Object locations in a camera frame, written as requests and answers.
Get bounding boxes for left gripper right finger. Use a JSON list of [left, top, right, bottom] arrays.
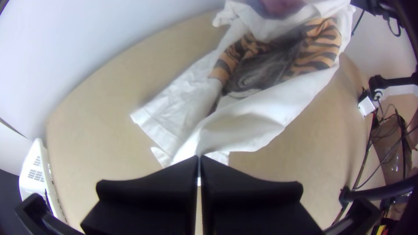
[[199, 155, 324, 235]]

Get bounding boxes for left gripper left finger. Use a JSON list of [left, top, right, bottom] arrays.
[[80, 155, 199, 235]]

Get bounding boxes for white laundry basket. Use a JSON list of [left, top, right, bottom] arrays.
[[18, 137, 68, 226]]

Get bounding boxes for white tiger print t-shirt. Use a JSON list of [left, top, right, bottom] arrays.
[[129, 0, 357, 169]]

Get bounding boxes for black cable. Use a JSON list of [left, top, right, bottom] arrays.
[[352, 107, 413, 191]]

